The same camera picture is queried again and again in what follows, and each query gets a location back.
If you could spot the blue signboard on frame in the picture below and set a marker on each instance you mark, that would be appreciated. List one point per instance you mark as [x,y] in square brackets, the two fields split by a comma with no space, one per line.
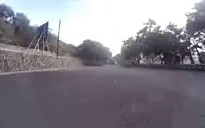
[42,30]

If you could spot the pale kerb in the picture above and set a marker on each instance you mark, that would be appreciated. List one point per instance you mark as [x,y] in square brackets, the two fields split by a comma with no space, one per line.
[26,71]

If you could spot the low dark wall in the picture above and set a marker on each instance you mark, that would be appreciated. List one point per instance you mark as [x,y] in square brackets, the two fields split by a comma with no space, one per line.
[176,66]

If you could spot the dark asphalt road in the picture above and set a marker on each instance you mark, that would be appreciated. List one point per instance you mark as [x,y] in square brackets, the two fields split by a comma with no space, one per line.
[103,96]

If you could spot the stone retaining wall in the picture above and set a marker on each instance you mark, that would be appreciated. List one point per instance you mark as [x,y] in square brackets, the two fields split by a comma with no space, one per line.
[20,60]

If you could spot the trees on slope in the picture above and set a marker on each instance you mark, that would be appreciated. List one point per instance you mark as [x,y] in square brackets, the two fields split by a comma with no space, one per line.
[10,28]

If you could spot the dark round bush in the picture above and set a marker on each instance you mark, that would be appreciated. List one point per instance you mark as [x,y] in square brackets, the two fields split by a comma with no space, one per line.
[92,52]

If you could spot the dark pole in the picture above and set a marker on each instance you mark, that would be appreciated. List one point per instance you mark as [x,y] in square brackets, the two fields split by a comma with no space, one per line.
[58,38]

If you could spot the row of trees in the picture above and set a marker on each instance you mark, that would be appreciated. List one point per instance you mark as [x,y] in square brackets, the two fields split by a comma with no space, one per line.
[170,41]

